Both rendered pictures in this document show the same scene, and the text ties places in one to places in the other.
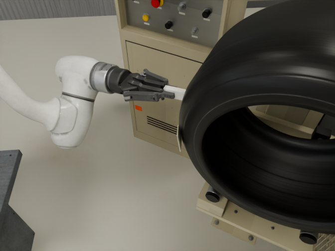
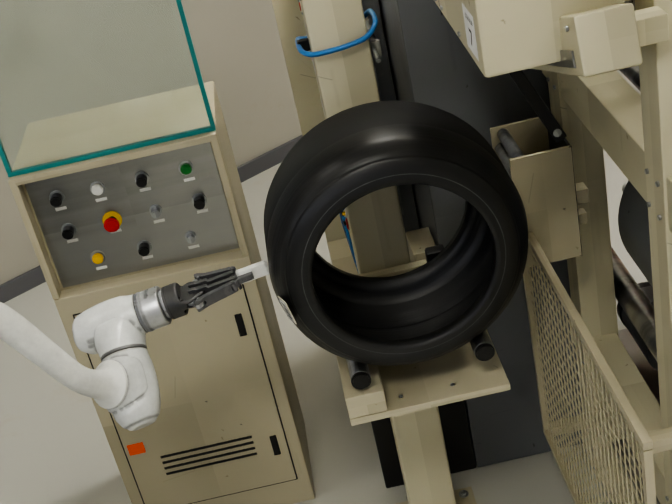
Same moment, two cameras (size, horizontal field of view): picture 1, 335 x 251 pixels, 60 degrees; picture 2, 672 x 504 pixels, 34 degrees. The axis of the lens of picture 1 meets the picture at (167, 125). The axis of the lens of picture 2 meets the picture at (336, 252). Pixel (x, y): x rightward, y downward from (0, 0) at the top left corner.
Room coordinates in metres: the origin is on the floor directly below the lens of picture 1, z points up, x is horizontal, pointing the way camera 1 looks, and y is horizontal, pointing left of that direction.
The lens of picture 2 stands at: (-1.38, 0.75, 2.36)
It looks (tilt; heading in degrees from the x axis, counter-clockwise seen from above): 30 degrees down; 333
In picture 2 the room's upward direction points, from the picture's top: 13 degrees counter-clockwise
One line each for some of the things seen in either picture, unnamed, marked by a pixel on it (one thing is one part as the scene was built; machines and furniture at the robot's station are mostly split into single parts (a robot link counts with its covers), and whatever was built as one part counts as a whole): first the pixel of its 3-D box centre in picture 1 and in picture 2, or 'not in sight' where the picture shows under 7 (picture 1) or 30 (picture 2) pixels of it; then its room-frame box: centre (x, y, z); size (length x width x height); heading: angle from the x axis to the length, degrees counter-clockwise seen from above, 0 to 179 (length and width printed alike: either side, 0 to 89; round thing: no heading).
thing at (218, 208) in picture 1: (227, 165); (356, 359); (0.56, -0.21, 0.83); 0.36 x 0.09 x 0.06; 154
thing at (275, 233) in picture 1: (263, 186); (416, 359); (0.50, -0.34, 0.80); 0.37 x 0.36 x 0.02; 64
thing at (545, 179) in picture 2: not in sight; (535, 191); (0.53, -0.78, 1.05); 0.20 x 0.15 x 0.30; 154
